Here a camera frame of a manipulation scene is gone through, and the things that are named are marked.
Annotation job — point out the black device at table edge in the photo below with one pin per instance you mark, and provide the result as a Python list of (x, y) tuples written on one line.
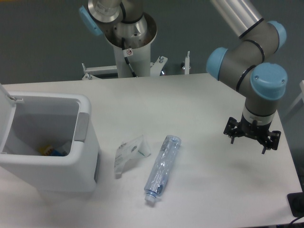
[(296, 203)]

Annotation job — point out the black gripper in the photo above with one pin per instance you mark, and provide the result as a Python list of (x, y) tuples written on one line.
[(261, 133)]

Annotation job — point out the clear plastic wrapper bag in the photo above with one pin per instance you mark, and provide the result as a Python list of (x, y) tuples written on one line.
[(137, 148)]

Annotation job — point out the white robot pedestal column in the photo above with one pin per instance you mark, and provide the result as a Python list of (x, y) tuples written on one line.
[(132, 41)]

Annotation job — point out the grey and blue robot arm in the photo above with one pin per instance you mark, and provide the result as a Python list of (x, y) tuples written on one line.
[(243, 69)]

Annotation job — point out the white open trash can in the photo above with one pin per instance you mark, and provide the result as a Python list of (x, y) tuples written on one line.
[(30, 120)]

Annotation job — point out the yellow and blue trash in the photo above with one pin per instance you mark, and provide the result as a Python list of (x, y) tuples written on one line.
[(49, 151)]

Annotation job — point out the white furniture leg at right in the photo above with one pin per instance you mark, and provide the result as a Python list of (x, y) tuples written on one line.
[(295, 106)]

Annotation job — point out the crushed clear plastic bottle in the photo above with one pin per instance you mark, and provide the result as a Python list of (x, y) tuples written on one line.
[(162, 167)]

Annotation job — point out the white metal base frame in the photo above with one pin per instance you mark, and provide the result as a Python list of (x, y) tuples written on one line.
[(123, 70)]

